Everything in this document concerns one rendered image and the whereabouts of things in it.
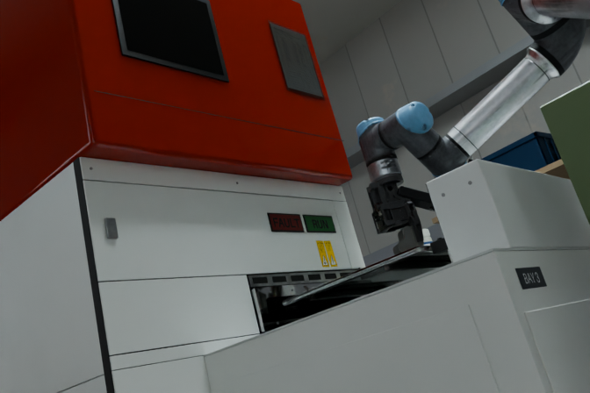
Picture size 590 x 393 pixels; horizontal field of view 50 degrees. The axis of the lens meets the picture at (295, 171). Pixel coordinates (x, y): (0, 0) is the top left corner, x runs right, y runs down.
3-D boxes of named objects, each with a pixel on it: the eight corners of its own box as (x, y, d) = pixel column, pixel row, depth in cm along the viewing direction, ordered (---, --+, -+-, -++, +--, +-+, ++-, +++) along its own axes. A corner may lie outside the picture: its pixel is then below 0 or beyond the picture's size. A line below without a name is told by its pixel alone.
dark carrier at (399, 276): (289, 303, 138) (288, 300, 139) (378, 294, 164) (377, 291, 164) (418, 252, 118) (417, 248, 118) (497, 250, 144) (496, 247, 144)
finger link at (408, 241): (401, 270, 142) (389, 231, 145) (426, 264, 143) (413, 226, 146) (406, 267, 139) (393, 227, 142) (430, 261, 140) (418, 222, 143)
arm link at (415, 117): (448, 125, 146) (413, 146, 154) (415, 91, 144) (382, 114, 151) (441, 146, 141) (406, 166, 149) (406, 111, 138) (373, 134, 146)
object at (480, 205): (454, 267, 95) (424, 182, 99) (576, 260, 136) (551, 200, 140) (510, 247, 89) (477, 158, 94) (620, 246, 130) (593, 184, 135)
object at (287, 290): (259, 332, 135) (249, 289, 138) (377, 315, 168) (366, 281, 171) (265, 331, 134) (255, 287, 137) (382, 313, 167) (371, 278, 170)
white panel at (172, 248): (104, 374, 108) (73, 161, 121) (375, 327, 169) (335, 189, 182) (113, 369, 106) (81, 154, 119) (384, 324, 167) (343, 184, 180)
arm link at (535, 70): (591, 33, 148) (439, 181, 156) (562, 0, 145) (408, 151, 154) (618, 38, 137) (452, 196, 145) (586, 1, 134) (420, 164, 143)
